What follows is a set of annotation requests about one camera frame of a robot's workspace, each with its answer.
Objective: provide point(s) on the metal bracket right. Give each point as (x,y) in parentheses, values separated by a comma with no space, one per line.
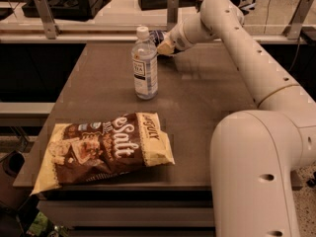
(294,27)

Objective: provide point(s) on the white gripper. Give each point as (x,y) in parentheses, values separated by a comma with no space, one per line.
(177,39)

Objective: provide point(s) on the glass barrier panel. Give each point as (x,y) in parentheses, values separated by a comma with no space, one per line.
(269,17)

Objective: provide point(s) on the metal bracket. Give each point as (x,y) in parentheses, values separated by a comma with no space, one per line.
(294,27)
(50,28)
(172,14)

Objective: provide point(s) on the blue chip bag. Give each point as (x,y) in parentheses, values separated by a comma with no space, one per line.
(157,37)

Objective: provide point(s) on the grey table with drawers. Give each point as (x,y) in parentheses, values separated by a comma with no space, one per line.
(190,95)

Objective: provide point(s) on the black tray box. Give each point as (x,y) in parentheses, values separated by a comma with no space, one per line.
(76,10)

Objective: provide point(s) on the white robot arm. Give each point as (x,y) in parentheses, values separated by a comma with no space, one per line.
(252,153)

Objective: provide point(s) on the metal bracket left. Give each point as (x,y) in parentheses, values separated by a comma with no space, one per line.
(50,28)

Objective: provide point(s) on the clear plastic water bottle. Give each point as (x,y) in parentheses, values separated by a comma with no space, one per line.
(144,64)

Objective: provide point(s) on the metal bracket middle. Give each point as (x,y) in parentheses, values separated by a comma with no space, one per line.
(172,14)

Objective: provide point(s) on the brown yellow chip bag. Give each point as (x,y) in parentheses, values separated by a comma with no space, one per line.
(88,152)

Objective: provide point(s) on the dark bin at left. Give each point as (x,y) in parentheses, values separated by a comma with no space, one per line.
(11,198)

